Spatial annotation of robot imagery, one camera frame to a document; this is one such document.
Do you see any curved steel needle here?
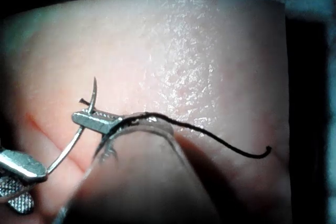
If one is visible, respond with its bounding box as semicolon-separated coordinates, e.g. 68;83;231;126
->
46;76;99;175

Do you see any black thread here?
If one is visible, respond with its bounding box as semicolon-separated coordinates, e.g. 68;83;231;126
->
79;98;272;160

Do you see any left arm needle driver jaw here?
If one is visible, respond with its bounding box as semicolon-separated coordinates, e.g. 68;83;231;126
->
71;112;124;135
83;109;124;121

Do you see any left arm needle driver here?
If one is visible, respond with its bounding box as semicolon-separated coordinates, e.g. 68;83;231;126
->
93;113;175;163

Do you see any tissue pad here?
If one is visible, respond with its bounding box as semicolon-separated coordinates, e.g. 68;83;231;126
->
0;0;292;224

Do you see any right arm needle driver jaw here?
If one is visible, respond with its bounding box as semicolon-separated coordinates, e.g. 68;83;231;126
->
0;148;49;183
0;175;36;215

